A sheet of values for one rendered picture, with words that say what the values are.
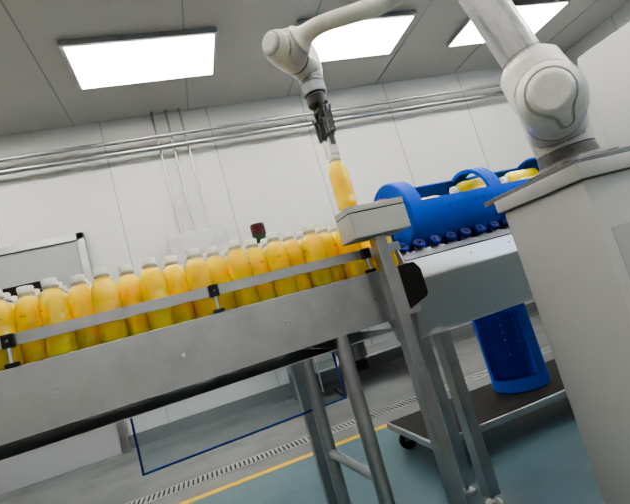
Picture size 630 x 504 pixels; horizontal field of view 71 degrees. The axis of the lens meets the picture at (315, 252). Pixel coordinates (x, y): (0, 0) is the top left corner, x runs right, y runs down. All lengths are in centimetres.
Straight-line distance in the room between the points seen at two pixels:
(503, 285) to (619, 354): 68
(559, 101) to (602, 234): 33
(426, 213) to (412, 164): 422
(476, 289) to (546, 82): 88
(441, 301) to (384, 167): 414
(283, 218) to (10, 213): 276
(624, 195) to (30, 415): 153
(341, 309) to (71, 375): 74
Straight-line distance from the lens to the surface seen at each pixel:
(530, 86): 121
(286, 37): 158
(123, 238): 506
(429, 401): 143
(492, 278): 187
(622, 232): 131
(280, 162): 536
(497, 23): 134
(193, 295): 130
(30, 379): 129
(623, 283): 128
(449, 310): 175
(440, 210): 176
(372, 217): 136
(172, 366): 127
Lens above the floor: 84
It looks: 7 degrees up
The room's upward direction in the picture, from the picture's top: 16 degrees counter-clockwise
